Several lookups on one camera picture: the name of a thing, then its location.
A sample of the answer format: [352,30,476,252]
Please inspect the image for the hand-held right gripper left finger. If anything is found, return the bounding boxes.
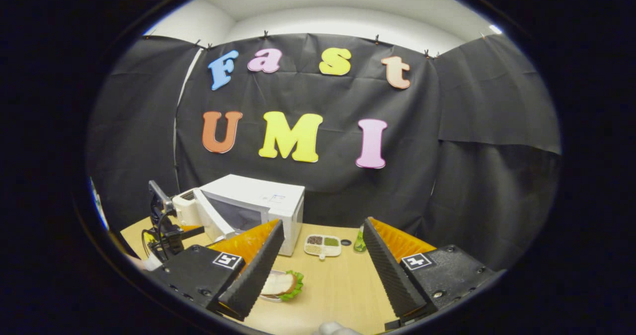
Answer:
[144,219,285,322]

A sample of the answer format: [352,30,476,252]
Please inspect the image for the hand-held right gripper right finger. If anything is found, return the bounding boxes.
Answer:
[363,217,497,321]

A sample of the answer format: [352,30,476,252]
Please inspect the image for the sandwich with lettuce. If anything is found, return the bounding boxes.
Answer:
[261,270,305,302]

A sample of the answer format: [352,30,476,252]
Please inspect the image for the white microwave oven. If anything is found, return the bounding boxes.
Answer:
[193,174,305,257]

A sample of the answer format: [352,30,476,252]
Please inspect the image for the white toaster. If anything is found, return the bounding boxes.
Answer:
[171,189,204,226]

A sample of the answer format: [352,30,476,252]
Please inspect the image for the white rectangular dish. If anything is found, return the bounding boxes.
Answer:
[258,269,287,303]

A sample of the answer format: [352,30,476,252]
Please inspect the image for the white divided condiment dish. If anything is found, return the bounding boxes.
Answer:
[304,234,342,260]

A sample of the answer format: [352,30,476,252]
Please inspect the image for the black backdrop cloth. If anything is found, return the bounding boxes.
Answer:
[87,33,562,271]

